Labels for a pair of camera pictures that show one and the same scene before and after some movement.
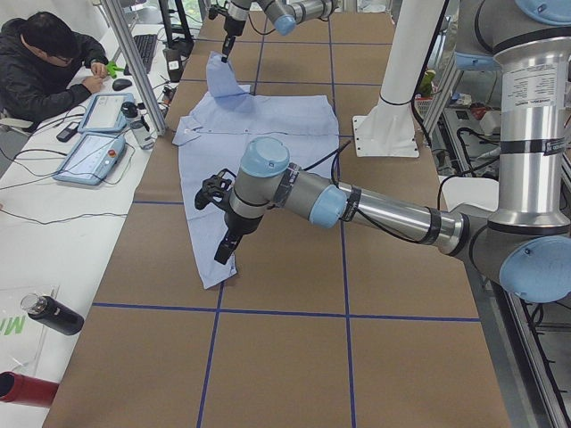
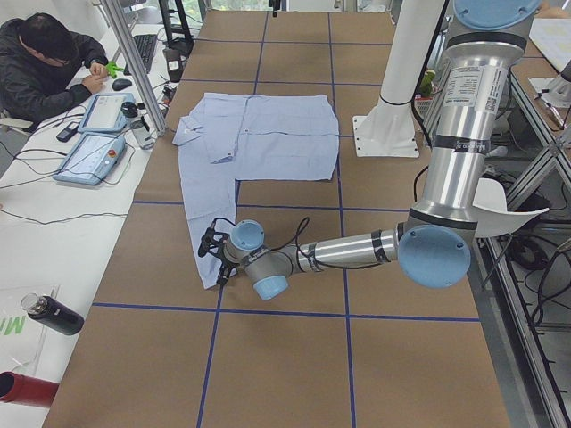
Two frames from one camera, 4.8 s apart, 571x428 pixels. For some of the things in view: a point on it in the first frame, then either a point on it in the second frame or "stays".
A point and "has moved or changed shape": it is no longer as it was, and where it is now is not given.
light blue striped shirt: [214, 137] has moved or changed shape
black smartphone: [69, 132] stays
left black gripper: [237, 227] → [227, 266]
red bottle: [24, 389] stays
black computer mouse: [120, 84] stays
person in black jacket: [45, 68] stays
